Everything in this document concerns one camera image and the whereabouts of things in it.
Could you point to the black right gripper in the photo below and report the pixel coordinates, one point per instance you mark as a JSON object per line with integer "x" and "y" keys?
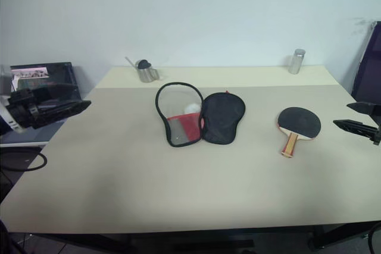
{"x": 378, "y": 137}

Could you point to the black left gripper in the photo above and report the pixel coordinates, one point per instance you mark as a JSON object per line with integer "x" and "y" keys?
{"x": 22, "y": 108}

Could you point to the black rubber table tennis paddle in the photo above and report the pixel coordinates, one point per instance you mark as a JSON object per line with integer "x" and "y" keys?
{"x": 299, "y": 121}

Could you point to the black red paddle case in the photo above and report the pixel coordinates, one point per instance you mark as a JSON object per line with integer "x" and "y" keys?
{"x": 223, "y": 117}

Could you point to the white ping pong ball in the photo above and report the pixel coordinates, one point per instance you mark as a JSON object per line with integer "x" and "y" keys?
{"x": 192, "y": 108}

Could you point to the black monitor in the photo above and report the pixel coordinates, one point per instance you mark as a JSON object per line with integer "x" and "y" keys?
{"x": 61, "y": 72}

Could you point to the thin metal stick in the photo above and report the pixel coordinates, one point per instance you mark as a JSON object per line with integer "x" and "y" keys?
{"x": 130, "y": 61}

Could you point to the steel cylinder tumbler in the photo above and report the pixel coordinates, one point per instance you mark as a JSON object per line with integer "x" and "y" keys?
{"x": 296, "y": 62}

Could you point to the black lump in cup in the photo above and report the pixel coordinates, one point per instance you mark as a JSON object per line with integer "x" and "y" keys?
{"x": 144, "y": 64}

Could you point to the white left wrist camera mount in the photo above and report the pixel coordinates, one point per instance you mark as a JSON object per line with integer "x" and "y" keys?
{"x": 5, "y": 117}

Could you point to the black table frame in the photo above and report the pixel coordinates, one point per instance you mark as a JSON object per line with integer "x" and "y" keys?
{"x": 319, "y": 237}

